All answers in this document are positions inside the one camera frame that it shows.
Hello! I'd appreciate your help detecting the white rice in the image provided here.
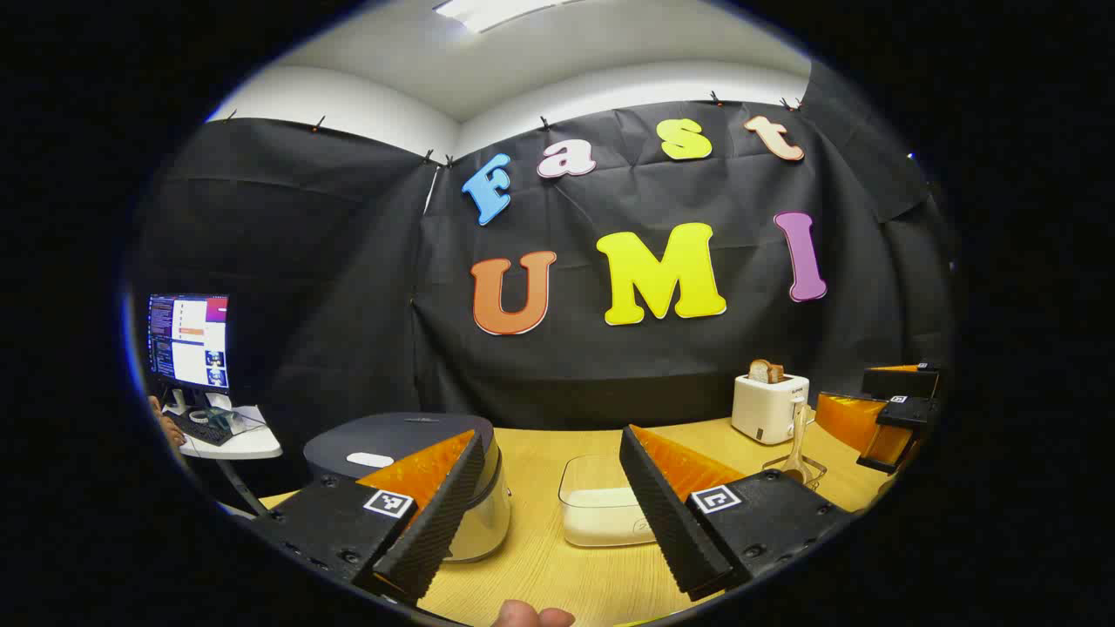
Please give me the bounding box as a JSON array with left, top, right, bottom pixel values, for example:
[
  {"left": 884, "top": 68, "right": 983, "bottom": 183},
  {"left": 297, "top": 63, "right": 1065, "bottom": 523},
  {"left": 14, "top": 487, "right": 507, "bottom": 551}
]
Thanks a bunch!
[{"left": 564, "top": 488, "right": 657, "bottom": 546}]

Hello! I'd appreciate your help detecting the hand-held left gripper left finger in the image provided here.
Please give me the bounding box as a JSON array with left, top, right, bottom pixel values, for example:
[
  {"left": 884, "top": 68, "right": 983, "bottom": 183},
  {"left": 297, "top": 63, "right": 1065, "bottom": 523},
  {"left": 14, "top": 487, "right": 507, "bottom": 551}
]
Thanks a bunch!
[{"left": 257, "top": 427, "right": 489, "bottom": 609}]

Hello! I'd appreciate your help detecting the black backdrop cloth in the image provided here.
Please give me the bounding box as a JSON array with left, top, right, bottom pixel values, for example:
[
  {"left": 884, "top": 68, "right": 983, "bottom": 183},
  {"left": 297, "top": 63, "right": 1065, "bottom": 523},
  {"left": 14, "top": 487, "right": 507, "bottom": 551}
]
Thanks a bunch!
[{"left": 129, "top": 59, "right": 957, "bottom": 515}]

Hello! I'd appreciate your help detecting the wooden spoon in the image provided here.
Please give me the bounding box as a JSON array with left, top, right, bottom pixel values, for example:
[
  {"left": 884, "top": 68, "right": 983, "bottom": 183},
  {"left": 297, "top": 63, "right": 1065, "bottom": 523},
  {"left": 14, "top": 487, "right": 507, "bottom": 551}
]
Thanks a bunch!
[{"left": 780, "top": 402, "right": 816, "bottom": 485}]

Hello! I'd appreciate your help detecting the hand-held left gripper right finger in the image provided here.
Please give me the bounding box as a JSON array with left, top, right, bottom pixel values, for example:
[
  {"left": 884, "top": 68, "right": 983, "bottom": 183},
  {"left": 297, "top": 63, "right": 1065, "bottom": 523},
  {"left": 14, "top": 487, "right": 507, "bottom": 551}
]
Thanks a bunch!
[{"left": 618, "top": 424, "right": 856, "bottom": 603}]

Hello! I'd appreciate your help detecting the grey silver rice cooker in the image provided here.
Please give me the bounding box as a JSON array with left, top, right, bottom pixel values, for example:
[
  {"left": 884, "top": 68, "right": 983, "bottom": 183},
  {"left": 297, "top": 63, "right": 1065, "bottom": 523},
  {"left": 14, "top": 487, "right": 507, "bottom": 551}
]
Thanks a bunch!
[{"left": 303, "top": 412, "right": 513, "bottom": 563}]

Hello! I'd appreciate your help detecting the clear plastic container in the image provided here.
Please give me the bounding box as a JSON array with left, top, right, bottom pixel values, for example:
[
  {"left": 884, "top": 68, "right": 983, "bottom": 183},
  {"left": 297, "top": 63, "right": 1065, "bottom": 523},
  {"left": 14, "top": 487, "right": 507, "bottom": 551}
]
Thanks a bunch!
[{"left": 557, "top": 455, "right": 663, "bottom": 548}]

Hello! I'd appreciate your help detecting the white toaster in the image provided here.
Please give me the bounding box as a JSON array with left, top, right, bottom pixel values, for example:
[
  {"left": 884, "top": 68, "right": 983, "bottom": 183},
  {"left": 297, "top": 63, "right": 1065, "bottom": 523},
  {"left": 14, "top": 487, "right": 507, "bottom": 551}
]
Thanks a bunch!
[{"left": 732, "top": 373, "right": 811, "bottom": 445}]

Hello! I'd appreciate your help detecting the black keyboard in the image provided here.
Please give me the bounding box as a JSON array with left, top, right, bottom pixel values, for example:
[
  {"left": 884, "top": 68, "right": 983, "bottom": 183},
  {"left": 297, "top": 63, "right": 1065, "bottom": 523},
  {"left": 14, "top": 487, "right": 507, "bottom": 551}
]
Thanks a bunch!
[{"left": 164, "top": 409, "right": 234, "bottom": 447}]

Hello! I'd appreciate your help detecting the computer monitor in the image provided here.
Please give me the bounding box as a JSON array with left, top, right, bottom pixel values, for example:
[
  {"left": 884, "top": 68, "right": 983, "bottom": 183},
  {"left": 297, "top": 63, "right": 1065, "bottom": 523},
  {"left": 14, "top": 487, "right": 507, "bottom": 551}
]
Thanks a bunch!
[{"left": 146, "top": 293, "right": 231, "bottom": 391}]

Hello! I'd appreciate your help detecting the white side table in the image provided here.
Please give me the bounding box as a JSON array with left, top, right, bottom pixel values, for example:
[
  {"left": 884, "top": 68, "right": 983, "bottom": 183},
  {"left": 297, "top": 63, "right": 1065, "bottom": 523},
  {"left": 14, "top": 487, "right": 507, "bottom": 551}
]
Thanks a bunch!
[{"left": 161, "top": 402, "right": 284, "bottom": 519}]

